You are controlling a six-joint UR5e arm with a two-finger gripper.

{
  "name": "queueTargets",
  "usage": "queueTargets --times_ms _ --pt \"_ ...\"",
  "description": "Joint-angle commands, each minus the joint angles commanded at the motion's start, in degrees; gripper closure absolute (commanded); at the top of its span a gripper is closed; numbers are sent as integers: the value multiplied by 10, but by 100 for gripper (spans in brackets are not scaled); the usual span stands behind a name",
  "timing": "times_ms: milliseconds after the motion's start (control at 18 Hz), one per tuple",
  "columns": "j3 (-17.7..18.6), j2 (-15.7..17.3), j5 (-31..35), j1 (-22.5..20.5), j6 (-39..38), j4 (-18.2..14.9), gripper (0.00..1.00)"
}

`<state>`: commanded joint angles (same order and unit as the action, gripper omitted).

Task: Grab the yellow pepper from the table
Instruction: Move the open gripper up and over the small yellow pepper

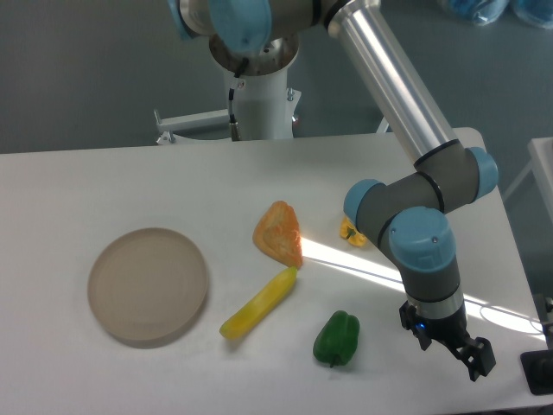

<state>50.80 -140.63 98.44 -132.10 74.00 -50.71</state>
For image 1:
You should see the yellow corn cob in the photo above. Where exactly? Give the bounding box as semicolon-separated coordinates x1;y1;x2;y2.
219;266;298;341

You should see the white side table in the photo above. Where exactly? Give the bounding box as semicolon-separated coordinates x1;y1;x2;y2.
502;137;552;206

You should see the black device at edge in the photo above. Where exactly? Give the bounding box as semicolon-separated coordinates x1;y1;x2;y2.
519;293;553;395

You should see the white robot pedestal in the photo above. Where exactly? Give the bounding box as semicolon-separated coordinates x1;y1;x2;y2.
153;32;303;146

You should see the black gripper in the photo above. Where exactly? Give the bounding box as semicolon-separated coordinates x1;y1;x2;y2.
399;301;496;381

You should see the beige round plate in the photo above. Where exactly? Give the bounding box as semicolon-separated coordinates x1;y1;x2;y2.
87;227;208;348

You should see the yellow bell pepper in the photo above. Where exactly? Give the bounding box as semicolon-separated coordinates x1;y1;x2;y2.
340;216;367;247

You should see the orange bread slice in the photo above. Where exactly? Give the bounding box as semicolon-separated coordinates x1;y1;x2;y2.
252;201;303;269

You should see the green bell pepper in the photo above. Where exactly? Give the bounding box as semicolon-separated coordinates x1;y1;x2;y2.
313;310;360;367

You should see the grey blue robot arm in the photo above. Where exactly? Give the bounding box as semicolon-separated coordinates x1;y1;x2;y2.
168;1;499;380

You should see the blue plastic bag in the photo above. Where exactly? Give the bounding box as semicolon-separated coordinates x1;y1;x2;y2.
437;0;552;29

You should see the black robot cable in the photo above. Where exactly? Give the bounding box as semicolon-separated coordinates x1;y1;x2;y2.
226;57;250;142

